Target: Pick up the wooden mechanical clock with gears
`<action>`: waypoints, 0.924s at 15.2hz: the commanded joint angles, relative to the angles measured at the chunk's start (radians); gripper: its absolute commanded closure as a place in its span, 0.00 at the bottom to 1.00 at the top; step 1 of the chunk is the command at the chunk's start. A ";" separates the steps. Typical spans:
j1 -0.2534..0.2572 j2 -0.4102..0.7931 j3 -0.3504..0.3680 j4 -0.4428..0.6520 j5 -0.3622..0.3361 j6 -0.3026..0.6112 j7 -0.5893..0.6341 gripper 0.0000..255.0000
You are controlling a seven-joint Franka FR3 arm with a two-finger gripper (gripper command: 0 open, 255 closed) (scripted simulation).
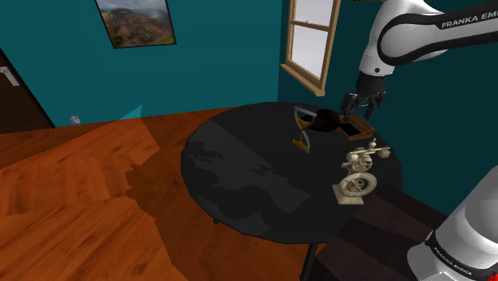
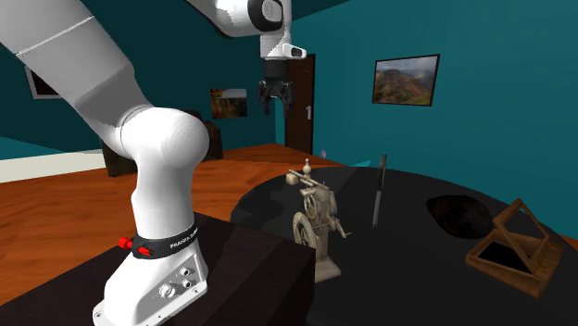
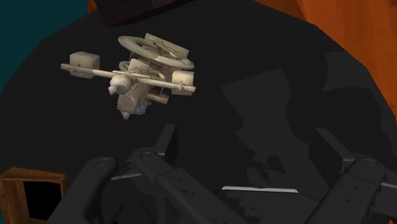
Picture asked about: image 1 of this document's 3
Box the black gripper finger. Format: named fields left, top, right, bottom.
left=364, top=89, right=387, bottom=120
left=340, top=92, right=360, bottom=121

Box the brown wooden open box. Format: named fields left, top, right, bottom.
left=335, top=114, right=376, bottom=141

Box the black round bowl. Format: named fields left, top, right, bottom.
left=310, top=109, right=342, bottom=133

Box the hourglass with orange sand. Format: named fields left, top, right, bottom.
left=291, top=106, right=318, bottom=154

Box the wooden framed window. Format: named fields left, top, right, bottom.
left=280, top=0, right=342, bottom=97

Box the cream mechanical figure sculpture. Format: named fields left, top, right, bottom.
left=331, top=137, right=392, bottom=206

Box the round black table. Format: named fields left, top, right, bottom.
left=180, top=101, right=404, bottom=281

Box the dark robot stand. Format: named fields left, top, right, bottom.
left=309, top=182, right=449, bottom=281

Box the dark brown door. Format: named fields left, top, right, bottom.
left=0, top=48, right=56, bottom=135

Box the framed landscape wall picture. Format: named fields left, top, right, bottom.
left=94, top=0, right=178, bottom=49

